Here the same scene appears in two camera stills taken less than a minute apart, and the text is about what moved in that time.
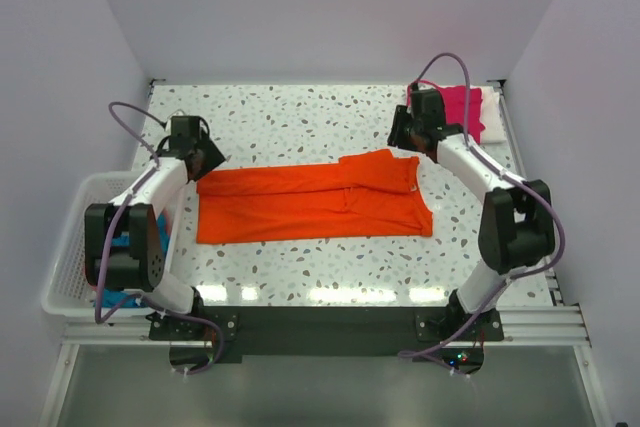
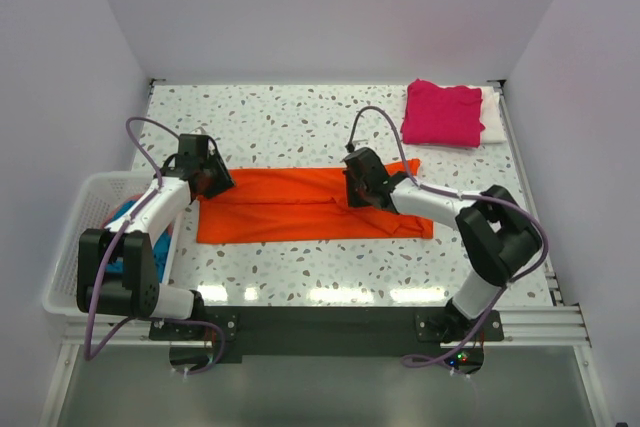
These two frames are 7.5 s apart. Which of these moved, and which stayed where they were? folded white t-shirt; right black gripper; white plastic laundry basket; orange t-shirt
Moved: right black gripper
Stayed: folded white t-shirt; white plastic laundry basket; orange t-shirt
